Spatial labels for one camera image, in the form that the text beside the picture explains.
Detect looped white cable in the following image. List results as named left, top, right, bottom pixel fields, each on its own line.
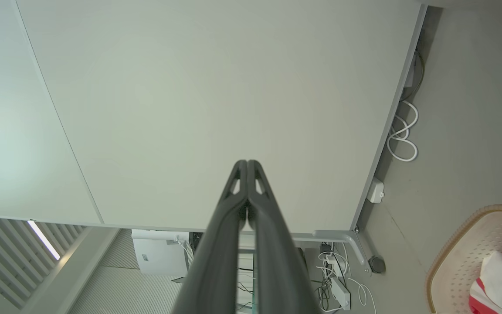
left=386, top=100, right=420, bottom=163

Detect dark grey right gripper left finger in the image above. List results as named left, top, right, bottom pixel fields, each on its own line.
left=172, top=160, right=248, bottom=314

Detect white power strip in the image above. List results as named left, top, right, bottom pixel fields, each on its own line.
left=329, top=276, right=352, bottom=311

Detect dark thin cable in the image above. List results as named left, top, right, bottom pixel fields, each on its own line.
left=401, top=47, right=426, bottom=103

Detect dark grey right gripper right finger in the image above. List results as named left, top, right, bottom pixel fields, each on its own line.
left=248, top=160, right=322, bottom=314

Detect large white partition panel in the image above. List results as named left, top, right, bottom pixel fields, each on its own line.
left=0, top=0, right=427, bottom=232

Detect grey partition foot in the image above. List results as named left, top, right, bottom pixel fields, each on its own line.
left=292, top=229, right=372, bottom=276

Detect tangled thin floor cables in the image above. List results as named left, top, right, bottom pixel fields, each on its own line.
left=315, top=243, right=378, bottom=314

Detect cream perforated laundry basket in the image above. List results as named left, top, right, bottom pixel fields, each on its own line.
left=425, top=205, right=502, bottom=314

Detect small white adapter box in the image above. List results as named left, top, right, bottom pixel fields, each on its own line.
left=366, top=177, right=385, bottom=204

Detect long ceiling light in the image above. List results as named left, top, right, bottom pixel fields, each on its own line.
left=26, top=220, right=61, bottom=261

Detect black caster wheel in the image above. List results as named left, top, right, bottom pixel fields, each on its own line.
left=368, top=256, right=387, bottom=275

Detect white box appliance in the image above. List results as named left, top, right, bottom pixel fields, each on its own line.
left=131, top=229, right=191, bottom=276

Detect red knitted garment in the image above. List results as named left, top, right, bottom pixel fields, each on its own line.
left=469, top=278, right=502, bottom=314

